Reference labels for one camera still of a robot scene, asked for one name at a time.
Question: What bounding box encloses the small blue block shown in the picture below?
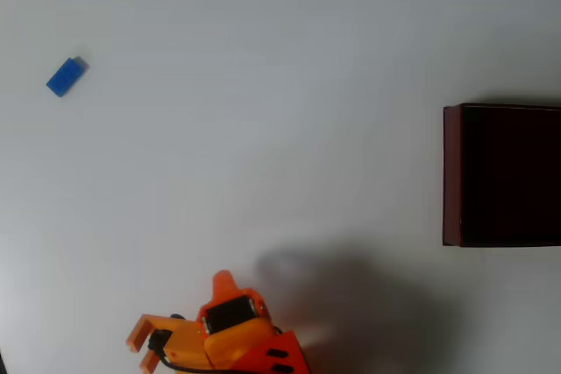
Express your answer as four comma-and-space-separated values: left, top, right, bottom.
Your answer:
45, 56, 89, 99

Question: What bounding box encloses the dark red box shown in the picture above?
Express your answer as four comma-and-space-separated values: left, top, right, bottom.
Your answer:
442, 102, 561, 248

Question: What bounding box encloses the gripper servo cable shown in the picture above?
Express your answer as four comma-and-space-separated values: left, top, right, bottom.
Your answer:
148, 328, 220, 373

